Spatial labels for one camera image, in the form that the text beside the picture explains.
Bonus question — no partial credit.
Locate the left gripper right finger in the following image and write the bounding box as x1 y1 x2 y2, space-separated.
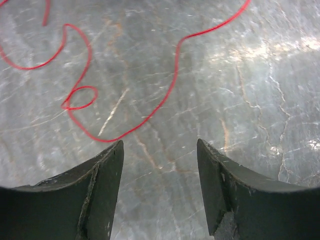
196 139 320 240

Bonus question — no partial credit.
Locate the red wire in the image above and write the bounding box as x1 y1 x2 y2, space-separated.
0 0 252 143

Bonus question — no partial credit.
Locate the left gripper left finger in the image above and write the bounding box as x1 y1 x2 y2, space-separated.
0 140 124 240

